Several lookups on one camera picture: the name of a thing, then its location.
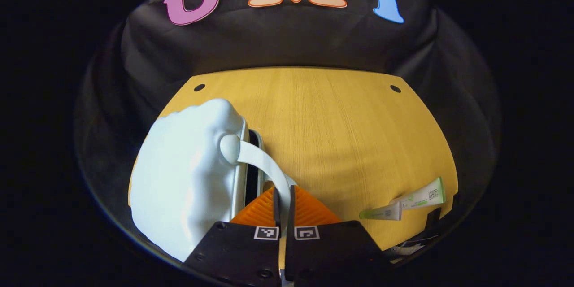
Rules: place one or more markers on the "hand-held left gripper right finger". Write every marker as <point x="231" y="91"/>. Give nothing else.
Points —
<point x="291" y="210"/>

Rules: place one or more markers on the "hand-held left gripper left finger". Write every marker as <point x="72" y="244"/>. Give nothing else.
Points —
<point x="276" y="210"/>

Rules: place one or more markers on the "small green cap tube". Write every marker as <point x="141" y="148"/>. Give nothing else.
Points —
<point x="383" y="212"/>

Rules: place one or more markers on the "large white green tube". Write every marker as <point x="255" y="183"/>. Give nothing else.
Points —
<point x="423" y="196"/>

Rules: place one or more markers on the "black backdrop cloth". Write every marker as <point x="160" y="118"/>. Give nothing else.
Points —
<point x="291" y="36"/>

